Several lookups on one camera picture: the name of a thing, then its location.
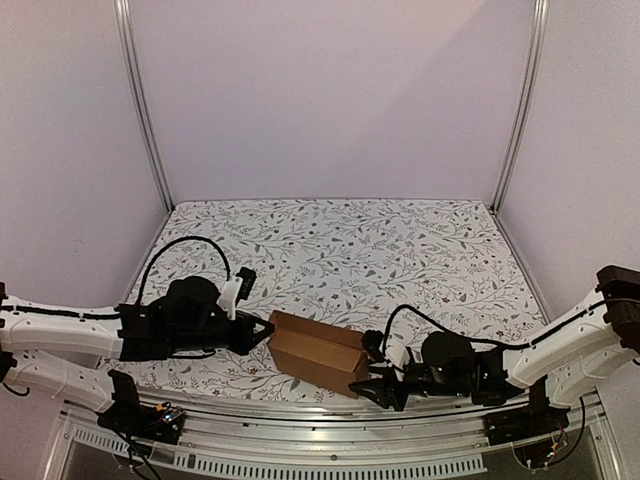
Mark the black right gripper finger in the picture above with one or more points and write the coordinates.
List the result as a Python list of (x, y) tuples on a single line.
[(383, 369), (378, 390)]

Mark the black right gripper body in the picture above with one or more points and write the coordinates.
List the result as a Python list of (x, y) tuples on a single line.
[(396, 381)]

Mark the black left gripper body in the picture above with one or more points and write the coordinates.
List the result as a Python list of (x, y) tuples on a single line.
[(239, 344)]

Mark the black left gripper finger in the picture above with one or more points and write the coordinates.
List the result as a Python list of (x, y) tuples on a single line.
[(261, 335), (255, 324)]

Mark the brown cardboard box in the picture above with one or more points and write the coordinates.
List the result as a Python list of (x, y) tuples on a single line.
[(324, 355)]

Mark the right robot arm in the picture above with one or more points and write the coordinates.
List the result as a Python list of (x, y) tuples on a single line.
[(566, 359)]

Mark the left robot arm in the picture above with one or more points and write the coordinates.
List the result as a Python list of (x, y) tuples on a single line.
[(193, 318)]

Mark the floral patterned table mat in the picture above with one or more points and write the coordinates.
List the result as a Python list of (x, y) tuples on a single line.
[(373, 264)]

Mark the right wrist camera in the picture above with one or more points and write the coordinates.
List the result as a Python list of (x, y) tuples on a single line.
[(382, 349)]

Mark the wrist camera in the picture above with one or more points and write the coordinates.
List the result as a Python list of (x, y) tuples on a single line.
[(236, 289), (382, 349)]

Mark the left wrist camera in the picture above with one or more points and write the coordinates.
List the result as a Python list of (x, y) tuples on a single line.
[(236, 289)]

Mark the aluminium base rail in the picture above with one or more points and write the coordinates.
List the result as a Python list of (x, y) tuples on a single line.
[(227, 438)]

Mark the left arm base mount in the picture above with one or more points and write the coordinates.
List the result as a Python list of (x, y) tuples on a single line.
[(163, 422)]

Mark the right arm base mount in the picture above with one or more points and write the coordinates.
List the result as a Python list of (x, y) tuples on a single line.
[(536, 418)]

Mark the left aluminium frame post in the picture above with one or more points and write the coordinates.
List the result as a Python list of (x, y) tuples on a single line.
[(126, 32)]

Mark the aluminium frame post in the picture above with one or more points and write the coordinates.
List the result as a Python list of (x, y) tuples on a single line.
[(126, 32), (533, 58)]

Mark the right aluminium frame post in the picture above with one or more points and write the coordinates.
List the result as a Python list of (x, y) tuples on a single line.
[(533, 58)]

